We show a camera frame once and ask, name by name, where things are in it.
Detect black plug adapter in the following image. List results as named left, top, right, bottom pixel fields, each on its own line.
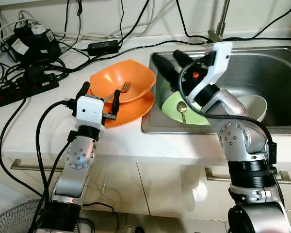
left=26, top=63, right=47, bottom=86

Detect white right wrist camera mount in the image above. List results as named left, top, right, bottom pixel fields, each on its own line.
left=186, top=41, right=234, bottom=103

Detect grey left robot foot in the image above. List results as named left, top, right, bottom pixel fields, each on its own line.
left=121, top=224, right=142, bottom=233

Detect stainless steel sink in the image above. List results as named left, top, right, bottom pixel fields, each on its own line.
left=140, top=46, right=291, bottom=135

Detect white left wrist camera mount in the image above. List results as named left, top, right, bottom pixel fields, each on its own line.
left=70, top=94, right=108, bottom=130

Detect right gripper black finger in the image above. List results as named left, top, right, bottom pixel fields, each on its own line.
left=151, top=53, right=180, bottom=94
left=173, top=49, right=197, bottom=69

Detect orange plastic plate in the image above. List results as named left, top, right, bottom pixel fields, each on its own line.
left=87, top=87, right=156, bottom=129

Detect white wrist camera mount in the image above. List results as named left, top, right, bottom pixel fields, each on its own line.
left=70, top=94, right=108, bottom=130
left=186, top=41, right=234, bottom=103

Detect black battery charger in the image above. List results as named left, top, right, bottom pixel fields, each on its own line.
left=9, top=24, right=63, bottom=64

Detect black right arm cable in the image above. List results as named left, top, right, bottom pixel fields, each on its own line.
left=178, top=58, right=277, bottom=171

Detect black power strip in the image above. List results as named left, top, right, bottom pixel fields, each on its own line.
left=0, top=72, right=60, bottom=112

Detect black power strip cable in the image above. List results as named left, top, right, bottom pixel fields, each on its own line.
left=0, top=102, right=39, bottom=197

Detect orange plastic bowl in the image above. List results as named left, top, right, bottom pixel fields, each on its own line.
left=89, top=59, right=157, bottom=104

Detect white ceramic bowl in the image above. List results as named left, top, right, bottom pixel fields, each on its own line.
left=235, top=94, right=269, bottom=123

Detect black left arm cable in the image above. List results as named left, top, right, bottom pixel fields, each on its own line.
left=28, top=99, right=79, bottom=233

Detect metal faucet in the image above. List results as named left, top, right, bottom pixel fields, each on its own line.
left=207, top=0, right=231, bottom=44

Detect silver metal fork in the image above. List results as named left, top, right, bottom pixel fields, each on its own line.
left=102, top=81, right=133, bottom=103

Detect flat black power adapter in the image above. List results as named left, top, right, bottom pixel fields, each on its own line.
left=87, top=39, right=121, bottom=55

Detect metal drawer handle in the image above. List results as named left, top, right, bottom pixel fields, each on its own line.
left=205, top=166, right=291, bottom=185
left=9, top=159, right=65, bottom=173

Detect light green plate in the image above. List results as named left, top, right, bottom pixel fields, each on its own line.
left=157, top=87, right=215, bottom=126

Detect golden spoon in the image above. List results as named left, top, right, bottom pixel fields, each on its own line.
left=177, top=100, right=189, bottom=125

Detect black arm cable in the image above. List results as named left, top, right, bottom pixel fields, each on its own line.
left=28, top=99, right=79, bottom=233
left=178, top=58, right=277, bottom=171

